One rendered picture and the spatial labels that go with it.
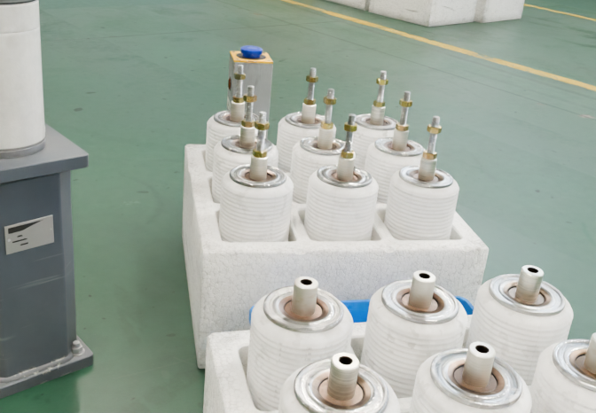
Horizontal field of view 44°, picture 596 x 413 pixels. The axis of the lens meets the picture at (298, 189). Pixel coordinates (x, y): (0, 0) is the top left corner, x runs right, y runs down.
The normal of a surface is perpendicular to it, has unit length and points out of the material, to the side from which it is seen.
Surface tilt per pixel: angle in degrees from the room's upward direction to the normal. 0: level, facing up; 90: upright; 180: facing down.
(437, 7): 90
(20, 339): 90
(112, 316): 0
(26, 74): 90
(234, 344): 0
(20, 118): 90
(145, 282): 0
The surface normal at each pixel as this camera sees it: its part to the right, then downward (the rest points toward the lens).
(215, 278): 0.20, 0.40
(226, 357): 0.09, -0.91
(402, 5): -0.72, 0.22
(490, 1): 0.69, 0.34
